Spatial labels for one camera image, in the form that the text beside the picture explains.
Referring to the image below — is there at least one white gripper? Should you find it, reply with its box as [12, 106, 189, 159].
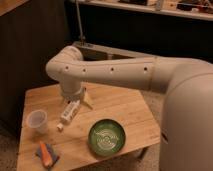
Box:
[60, 82, 93, 109]

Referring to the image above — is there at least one metal vertical pole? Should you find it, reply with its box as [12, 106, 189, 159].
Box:
[75, 0, 85, 46]

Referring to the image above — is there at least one long grey metal case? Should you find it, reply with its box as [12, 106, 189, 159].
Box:
[73, 41, 156, 61]

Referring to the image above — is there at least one clear plastic cup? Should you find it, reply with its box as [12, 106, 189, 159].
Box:
[26, 110, 47, 134]

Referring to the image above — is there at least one green bowl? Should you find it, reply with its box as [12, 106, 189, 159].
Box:
[88, 119, 126, 157]

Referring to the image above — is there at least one white tube with cap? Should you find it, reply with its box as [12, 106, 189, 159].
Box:
[57, 100, 80, 131]

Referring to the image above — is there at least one wooden table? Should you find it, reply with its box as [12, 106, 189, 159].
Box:
[17, 83, 160, 171]

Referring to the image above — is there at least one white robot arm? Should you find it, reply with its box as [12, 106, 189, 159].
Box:
[46, 46, 213, 171]

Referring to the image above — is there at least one cluttered upper shelf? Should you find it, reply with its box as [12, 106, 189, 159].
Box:
[69, 0, 213, 22]

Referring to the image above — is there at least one blue sponge cloth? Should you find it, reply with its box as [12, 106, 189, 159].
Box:
[35, 142, 59, 168]

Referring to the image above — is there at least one orange carrot toy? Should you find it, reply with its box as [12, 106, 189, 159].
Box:
[39, 141, 53, 167]

